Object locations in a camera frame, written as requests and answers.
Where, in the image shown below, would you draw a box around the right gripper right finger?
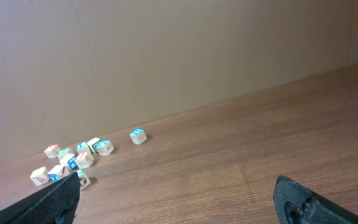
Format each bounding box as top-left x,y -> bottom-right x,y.
273,175 -> 358,224

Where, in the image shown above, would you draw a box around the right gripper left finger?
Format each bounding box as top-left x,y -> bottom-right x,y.
0,172 -> 80,224

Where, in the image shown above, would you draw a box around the yellow wooden block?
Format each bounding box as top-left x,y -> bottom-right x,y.
30,167 -> 50,186

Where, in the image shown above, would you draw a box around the white block blue X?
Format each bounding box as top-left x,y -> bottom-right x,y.
48,165 -> 70,182

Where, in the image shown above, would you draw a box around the green J letter block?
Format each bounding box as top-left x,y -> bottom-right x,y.
76,169 -> 91,190

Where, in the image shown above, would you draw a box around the white blue-sided block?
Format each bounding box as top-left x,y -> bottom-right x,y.
60,154 -> 78,170

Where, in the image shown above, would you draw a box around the red I letter block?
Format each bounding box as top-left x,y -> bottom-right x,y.
75,152 -> 94,169

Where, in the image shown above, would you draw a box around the red Y letter block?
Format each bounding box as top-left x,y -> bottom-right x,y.
44,144 -> 60,159

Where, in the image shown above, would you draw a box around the green Z letter block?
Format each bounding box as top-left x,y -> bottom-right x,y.
57,147 -> 74,159

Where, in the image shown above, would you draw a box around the blue L letter block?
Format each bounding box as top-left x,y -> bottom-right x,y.
76,141 -> 91,154

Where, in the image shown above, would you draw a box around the white green-sided block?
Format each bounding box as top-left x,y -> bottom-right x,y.
87,138 -> 100,154

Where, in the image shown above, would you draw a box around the blue D letter block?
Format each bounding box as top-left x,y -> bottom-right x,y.
96,139 -> 114,156

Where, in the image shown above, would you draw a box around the blue block far right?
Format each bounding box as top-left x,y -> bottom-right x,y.
129,128 -> 147,144

